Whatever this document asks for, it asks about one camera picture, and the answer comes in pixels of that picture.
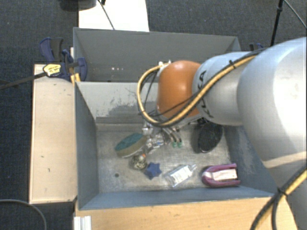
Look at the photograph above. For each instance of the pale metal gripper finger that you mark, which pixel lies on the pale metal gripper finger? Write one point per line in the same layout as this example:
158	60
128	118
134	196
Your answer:
153	144
147	129

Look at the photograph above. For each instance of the green and yellow round sponge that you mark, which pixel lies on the green and yellow round sponge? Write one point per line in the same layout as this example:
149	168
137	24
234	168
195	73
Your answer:
129	144

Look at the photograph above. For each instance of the small speckled round object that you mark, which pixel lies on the small speckled round object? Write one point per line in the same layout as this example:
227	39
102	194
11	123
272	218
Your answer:
138	163

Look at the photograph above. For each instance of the blue star-shaped toy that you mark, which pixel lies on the blue star-shaped toy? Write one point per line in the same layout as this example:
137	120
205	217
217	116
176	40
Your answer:
152	171

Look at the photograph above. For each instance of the clear plastic bottle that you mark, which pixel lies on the clear plastic bottle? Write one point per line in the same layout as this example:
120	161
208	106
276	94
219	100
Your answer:
179	175

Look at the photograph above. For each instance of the grey metal bin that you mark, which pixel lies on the grey metal bin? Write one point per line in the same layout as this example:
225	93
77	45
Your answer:
148	54

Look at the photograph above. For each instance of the pale wood flat board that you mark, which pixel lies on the pale wood flat board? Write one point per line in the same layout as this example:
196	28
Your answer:
52	133

